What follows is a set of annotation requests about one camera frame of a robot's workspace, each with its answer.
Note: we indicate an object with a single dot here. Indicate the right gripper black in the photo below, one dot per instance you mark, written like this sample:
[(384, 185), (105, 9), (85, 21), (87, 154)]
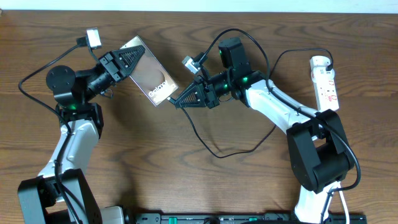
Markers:
[(204, 93)]

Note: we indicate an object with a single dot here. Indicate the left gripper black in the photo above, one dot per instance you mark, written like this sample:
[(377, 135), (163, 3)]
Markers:
[(111, 65)]

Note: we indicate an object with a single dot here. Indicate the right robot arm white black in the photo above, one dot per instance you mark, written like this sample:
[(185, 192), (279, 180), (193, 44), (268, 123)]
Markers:
[(320, 155)]

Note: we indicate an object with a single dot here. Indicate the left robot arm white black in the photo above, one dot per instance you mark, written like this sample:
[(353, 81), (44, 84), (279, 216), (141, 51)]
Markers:
[(60, 192)]

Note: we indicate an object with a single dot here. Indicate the white power strip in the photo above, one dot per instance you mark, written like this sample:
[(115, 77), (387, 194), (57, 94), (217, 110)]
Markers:
[(324, 83)]

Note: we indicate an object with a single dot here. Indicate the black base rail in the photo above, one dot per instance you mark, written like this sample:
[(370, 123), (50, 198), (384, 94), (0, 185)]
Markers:
[(157, 218)]

